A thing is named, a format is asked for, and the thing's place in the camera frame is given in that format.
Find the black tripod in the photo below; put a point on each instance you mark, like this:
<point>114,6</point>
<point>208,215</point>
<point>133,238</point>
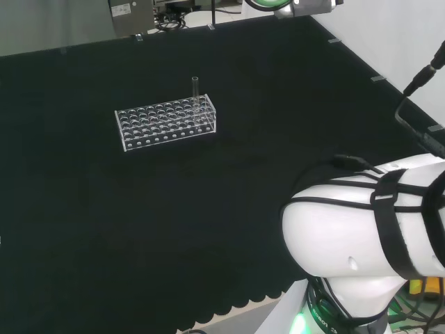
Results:
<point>419,79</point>

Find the thin black pole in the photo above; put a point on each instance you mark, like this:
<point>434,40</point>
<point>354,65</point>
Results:
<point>212,12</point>

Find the grey metal cabinet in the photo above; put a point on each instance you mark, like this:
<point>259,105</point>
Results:
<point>130,17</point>

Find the clear plastic test tube rack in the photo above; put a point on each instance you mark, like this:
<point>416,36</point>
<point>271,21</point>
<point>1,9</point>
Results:
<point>156,129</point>

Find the clear glass test tube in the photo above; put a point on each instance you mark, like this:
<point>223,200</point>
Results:
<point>195,91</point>

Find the black bench cloth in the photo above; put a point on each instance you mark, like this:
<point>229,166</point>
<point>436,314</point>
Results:
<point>104,226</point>

